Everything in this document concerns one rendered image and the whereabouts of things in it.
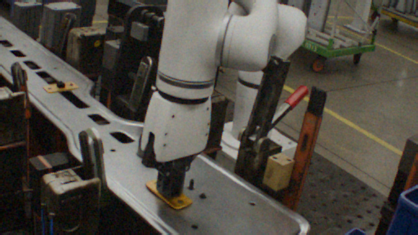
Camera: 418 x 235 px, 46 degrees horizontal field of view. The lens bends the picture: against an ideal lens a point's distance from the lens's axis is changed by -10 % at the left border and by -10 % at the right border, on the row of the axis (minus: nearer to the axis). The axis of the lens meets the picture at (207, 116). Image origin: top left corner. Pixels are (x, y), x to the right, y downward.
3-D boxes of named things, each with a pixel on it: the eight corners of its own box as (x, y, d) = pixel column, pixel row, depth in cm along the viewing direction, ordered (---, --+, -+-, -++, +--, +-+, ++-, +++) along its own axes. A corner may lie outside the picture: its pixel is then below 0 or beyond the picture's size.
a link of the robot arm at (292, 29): (242, 71, 163) (249, -5, 152) (302, 82, 159) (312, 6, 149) (233, 85, 152) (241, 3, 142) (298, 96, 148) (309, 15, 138)
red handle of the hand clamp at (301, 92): (242, 133, 98) (296, 80, 103) (244, 140, 99) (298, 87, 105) (258, 143, 95) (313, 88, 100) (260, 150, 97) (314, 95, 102)
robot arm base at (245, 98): (257, 120, 176) (264, 66, 168) (294, 145, 162) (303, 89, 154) (207, 130, 166) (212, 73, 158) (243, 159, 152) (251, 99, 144)
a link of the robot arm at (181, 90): (192, 59, 84) (188, 77, 86) (146, 65, 78) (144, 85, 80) (229, 78, 79) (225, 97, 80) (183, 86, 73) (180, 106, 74)
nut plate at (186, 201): (144, 184, 88) (144, 178, 88) (161, 179, 91) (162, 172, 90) (175, 210, 83) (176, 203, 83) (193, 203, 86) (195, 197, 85)
